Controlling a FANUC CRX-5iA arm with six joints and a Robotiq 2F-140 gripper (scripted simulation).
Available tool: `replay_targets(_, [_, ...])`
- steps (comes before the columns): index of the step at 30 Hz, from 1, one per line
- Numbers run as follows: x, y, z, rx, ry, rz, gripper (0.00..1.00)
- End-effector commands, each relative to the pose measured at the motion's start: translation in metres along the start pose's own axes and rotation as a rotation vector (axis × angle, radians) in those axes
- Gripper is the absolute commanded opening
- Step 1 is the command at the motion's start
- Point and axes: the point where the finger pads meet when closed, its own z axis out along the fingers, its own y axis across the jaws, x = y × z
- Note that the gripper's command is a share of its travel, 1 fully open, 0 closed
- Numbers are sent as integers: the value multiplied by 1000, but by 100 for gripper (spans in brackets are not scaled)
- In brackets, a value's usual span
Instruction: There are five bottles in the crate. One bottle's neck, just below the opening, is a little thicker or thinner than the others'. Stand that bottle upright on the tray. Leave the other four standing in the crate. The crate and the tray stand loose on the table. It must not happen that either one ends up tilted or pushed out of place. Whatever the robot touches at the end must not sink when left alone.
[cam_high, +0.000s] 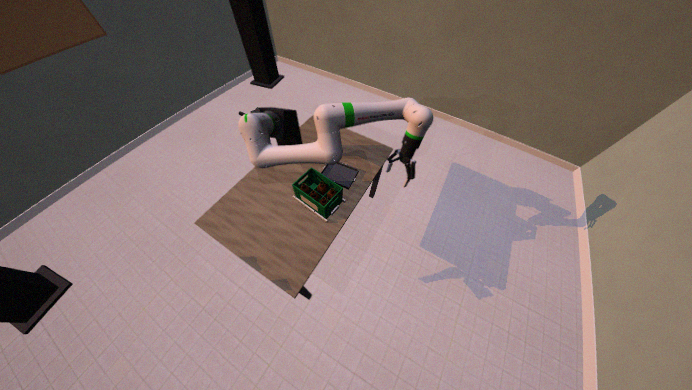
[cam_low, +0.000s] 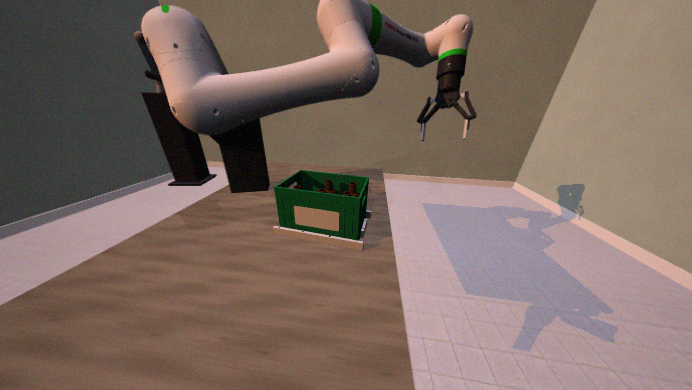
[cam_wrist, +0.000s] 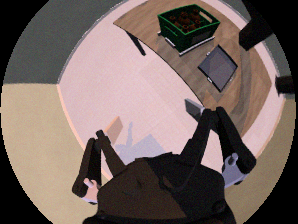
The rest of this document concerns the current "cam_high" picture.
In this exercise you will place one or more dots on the green plastic crate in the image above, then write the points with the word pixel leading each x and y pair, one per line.
pixel 314 178

